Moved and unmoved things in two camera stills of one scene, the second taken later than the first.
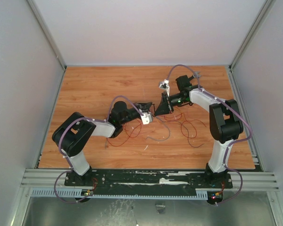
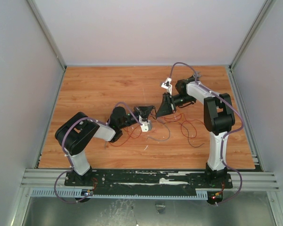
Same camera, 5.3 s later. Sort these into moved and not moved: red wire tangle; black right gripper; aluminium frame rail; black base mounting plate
Moved: red wire tangle
Not moved: black right gripper; black base mounting plate; aluminium frame rail
